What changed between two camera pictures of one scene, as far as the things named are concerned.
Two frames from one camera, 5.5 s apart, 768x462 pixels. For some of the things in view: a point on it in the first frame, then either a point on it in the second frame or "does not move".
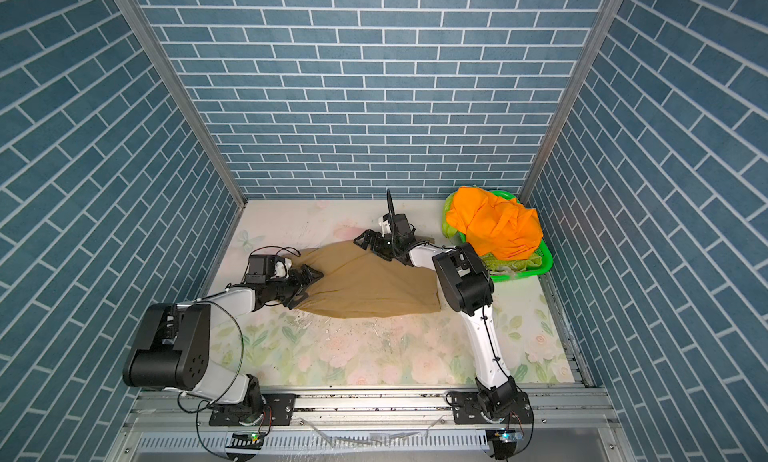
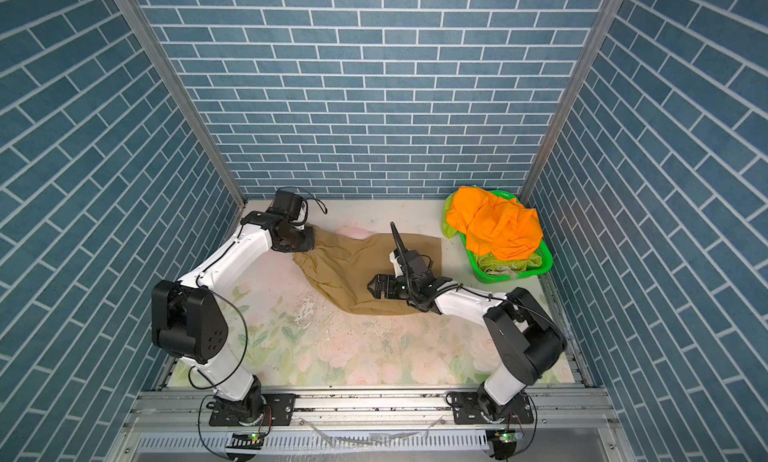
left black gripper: (298, 285) -> (308, 242)
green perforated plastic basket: (546, 261) does not move
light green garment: (494, 263) does not move
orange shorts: (495, 226) does not move
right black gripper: (377, 246) -> (389, 291)
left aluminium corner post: (132, 9) does not move
